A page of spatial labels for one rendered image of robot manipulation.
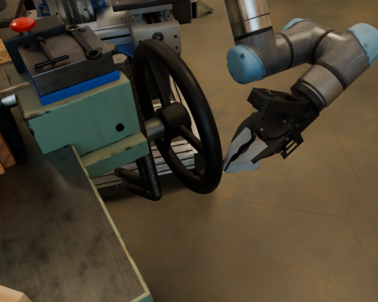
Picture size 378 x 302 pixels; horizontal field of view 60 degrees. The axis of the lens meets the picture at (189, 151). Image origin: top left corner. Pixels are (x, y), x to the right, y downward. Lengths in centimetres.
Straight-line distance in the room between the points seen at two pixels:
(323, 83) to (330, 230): 92
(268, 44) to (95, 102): 35
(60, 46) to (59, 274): 27
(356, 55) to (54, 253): 56
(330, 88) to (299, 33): 13
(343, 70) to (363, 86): 161
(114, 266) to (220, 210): 113
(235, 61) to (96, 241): 42
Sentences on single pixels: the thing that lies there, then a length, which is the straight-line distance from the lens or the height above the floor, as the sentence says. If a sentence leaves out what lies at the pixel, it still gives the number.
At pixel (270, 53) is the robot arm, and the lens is 65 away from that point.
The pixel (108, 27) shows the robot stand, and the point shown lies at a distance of 115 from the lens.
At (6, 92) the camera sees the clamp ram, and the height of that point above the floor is 96.
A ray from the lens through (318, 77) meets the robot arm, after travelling 63.
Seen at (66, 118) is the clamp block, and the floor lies 94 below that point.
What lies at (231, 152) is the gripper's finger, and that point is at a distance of 62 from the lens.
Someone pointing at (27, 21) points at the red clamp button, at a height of 102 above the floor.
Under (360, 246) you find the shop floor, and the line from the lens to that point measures 147.
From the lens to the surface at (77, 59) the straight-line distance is 42.
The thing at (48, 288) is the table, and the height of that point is 90.
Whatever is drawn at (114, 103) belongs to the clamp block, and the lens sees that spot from 44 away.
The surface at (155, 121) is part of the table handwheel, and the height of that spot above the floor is 83.
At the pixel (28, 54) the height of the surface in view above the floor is 100.
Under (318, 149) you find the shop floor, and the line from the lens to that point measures 175.
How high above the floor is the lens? 119
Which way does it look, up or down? 46 degrees down
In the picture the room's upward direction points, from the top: 4 degrees counter-clockwise
